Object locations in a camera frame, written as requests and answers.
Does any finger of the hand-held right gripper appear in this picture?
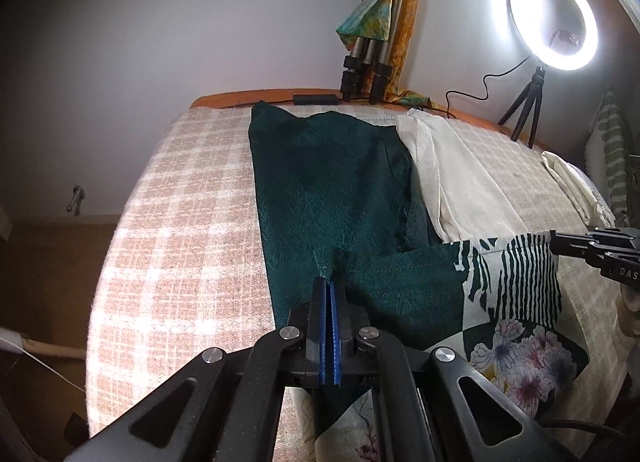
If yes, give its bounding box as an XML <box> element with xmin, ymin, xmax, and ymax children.
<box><xmin>550</xmin><ymin>230</ymin><xmax>607</xmax><ymax>268</ymax></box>

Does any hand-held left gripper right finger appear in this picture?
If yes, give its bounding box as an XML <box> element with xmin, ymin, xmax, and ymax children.
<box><xmin>328</xmin><ymin>278</ymin><xmax>576</xmax><ymax>462</ymax></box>

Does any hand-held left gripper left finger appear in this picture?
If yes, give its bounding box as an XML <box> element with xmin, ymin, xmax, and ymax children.
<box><xmin>65</xmin><ymin>278</ymin><xmax>329</xmax><ymax>462</ymax></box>

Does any green cream tree print shirt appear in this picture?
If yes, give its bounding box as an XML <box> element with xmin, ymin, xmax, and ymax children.
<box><xmin>248</xmin><ymin>101</ymin><xmax>591</xmax><ymax>462</ymax></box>

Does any folded white cloth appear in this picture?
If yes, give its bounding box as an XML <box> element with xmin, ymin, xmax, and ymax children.
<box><xmin>541</xmin><ymin>151</ymin><xmax>616</xmax><ymax>228</ymax></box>

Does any green white striped pillow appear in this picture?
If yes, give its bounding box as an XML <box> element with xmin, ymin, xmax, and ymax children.
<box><xmin>582</xmin><ymin>87</ymin><xmax>633</xmax><ymax>215</ymax></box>

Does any small black tripod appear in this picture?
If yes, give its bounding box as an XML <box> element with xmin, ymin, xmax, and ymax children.
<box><xmin>497</xmin><ymin>66</ymin><xmax>546</xmax><ymax>148</ymax></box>

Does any beige checked blanket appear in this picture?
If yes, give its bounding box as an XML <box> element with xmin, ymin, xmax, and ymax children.
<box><xmin>85</xmin><ymin>102</ymin><xmax>640</xmax><ymax>462</ymax></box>

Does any black gooseneck phone holder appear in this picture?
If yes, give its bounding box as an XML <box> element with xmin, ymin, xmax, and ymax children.
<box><xmin>547</xmin><ymin>29</ymin><xmax>577</xmax><ymax>51</ymax></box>

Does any orange scarf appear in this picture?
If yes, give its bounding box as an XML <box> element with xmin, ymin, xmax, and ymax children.
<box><xmin>372</xmin><ymin>0</ymin><xmax>441</xmax><ymax>110</ymax></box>

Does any silver tripod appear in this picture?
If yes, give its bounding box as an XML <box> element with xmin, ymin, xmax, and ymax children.
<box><xmin>340</xmin><ymin>0</ymin><xmax>416</xmax><ymax>104</ymax></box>

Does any black ring light cable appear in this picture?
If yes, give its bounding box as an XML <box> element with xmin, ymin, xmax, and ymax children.
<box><xmin>445</xmin><ymin>54</ymin><xmax>536</xmax><ymax>118</ymax></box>

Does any white ring light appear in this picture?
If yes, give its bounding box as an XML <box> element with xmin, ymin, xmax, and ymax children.
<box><xmin>507</xmin><ymin>0</ymin><xmax>599</xmax><ymax>74</ymax></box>

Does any wooden bed frame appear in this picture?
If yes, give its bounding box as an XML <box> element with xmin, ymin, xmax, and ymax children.
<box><xmin>190</xmin><ymin>88</ymin><xmax>551</xmax><ymax>150</ymax></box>

